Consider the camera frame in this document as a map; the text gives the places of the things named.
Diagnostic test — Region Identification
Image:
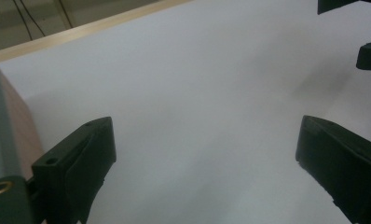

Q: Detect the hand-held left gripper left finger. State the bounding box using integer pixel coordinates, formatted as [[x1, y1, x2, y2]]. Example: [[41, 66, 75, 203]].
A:
[[31, 116, 117, 224]]

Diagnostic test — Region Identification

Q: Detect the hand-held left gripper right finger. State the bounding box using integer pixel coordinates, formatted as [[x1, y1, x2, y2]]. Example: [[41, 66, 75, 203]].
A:
[[295, 114, 371, 224]]

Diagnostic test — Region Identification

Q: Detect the pink basket with grey rim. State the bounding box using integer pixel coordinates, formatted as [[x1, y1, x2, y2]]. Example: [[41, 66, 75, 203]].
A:
[[0, 45, 46, 185]]

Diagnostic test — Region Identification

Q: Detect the wooden table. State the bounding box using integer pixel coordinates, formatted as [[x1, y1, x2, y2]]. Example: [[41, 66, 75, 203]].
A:
[[0, 0, 195, 63]]

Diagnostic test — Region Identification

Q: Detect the black hanging cable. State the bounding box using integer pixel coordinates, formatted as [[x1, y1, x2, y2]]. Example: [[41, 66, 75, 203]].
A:
[[19, 0, 47, 38], [11, 0, 34, 42], [58, 0, 75, 30]]

